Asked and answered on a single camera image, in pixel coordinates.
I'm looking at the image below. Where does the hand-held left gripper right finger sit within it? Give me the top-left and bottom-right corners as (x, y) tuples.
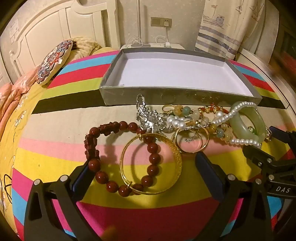
(195, 152), (273, 241)

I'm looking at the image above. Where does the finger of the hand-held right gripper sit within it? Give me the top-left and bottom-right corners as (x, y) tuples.
(268, 126), (296, 154)
(242, 144), (277, 169)

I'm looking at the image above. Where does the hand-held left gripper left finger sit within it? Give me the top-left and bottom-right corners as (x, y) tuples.
(24, 159), (104, 241)

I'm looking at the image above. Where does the white pearl necklace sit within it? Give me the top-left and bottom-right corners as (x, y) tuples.
(166, 101), (262, 149)

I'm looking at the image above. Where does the wide gold bangle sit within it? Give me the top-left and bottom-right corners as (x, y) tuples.
(120, 133), (183, 194)

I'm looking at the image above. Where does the green jade bangle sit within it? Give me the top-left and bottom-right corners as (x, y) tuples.
(229, 103), (266, 143)

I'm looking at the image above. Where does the thin gold hoop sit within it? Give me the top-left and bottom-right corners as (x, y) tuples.
(171, 126), (210, 153)

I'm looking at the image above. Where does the dark red bead bracelet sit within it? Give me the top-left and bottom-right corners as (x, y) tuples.
(84, 121), (164, 196)

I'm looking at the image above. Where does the red string bracelet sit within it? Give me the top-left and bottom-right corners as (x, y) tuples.
(198, 104), (230, 116)

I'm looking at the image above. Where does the yellow and green bead bracelet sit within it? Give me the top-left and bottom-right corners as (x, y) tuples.
(172, 105), (234, 142)

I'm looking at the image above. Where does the silver flower brooch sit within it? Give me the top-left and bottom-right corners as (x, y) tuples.
(135, 94), (173, 135)

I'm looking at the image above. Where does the grey cardboard box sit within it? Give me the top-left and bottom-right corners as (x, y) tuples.
(99, 49), (263, 106)

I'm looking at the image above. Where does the striped colourful blanket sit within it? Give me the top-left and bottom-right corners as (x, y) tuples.
(5, 50), (292, 241)

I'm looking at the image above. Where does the yellow floral bed sheet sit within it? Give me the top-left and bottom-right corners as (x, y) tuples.
(0, 79), (53, 232)

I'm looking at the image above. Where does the orange quilt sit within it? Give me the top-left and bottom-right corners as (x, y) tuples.
(0, 70), (41, 126)

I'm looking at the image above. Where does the round patterned cushion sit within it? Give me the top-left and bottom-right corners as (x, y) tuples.
(36, 40), (74, 86)

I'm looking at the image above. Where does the boat print curtain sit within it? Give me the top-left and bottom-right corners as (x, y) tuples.
(194, 0), (279, 63)

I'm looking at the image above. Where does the white nightstand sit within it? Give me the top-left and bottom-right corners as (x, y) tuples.
(120, 43), (185, 50)

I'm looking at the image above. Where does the beige plush blanket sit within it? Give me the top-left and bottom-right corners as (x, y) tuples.
(67, 37), (116, 64)

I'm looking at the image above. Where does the white floor lamp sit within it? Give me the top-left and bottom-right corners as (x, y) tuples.
(136, 0), (142, 44)

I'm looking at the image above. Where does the white wooden headboard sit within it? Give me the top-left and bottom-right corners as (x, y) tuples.
(0, 0), (121, 84)

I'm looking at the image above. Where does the white cable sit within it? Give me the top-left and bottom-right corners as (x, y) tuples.
(126, 27), (169, 47)

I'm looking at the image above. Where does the wall socket panel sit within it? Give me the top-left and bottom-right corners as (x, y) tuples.
(150, 17), (172, 28)

